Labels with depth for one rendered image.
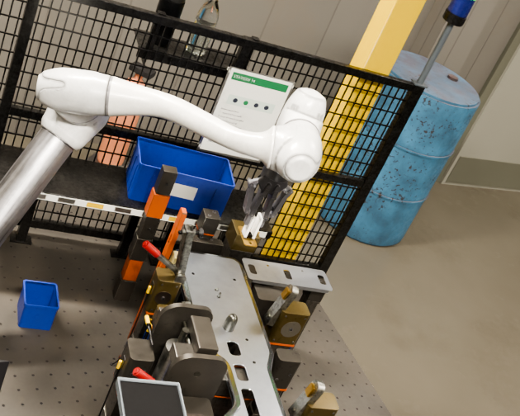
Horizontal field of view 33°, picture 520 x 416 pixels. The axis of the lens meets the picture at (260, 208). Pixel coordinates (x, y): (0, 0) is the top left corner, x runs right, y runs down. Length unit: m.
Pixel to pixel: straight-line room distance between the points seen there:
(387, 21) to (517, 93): 3.52
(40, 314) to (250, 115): 0.89
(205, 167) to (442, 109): 2.21
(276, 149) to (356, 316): 2.61
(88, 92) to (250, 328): 0.78
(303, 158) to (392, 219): 3.16
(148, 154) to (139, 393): 1.09
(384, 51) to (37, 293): 1.31
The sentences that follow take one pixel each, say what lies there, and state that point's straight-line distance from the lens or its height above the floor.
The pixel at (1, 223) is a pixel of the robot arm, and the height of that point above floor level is 1.08.
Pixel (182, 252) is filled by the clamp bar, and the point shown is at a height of 1.15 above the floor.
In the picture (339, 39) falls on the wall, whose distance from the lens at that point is 5.26.
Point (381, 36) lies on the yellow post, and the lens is 2.85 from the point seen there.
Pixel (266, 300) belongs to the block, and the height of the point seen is 0.98.
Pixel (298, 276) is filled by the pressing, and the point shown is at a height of 1.00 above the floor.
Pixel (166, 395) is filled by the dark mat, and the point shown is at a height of 1.16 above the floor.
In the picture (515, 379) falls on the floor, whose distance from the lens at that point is 4.84.
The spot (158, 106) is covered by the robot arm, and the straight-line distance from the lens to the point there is 2.17.
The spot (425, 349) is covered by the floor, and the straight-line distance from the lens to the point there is 4.61.
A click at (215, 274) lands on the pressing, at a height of 1.00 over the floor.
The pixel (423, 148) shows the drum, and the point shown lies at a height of 0.69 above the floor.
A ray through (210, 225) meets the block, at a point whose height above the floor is 1.05.
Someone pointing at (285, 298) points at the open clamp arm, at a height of 1.08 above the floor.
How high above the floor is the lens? 2.45
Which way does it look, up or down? 29 degrees down
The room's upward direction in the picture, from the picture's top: 25 degrees clockwise
